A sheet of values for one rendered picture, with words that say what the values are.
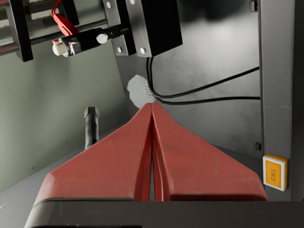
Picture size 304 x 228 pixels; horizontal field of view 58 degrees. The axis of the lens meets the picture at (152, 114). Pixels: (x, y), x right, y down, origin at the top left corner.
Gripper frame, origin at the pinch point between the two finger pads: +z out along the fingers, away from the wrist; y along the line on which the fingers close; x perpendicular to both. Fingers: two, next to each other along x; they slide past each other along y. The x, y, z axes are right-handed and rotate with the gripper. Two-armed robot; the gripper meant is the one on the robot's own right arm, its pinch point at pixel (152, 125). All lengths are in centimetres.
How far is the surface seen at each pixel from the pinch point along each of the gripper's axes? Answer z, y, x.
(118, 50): 37.9, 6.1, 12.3
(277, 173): 16.9, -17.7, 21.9
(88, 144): 16.5, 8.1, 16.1
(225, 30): 39.9, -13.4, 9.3
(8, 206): 26, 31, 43
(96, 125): 20.2, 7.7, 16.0
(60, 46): 27.1, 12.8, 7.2
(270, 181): 17.2, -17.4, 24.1
